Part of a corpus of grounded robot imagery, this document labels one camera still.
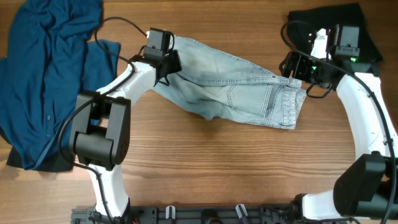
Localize light blue denim shorts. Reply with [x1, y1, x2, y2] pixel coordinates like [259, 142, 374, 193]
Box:
[153, 36, 306, 129]

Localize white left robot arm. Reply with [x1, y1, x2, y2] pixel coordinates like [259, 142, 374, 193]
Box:
[68, 28, 182, 223]

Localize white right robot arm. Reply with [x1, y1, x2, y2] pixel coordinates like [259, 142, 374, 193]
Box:
[279, 24, 397, 223]

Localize folded black garment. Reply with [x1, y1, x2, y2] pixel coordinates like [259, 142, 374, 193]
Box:
[286, 2, 384, 77]

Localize blue shirt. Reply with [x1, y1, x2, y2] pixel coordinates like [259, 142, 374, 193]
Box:
[1, 0, 120, 172]

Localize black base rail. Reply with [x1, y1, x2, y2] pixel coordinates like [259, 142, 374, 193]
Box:
[70, 203, 312, 224]

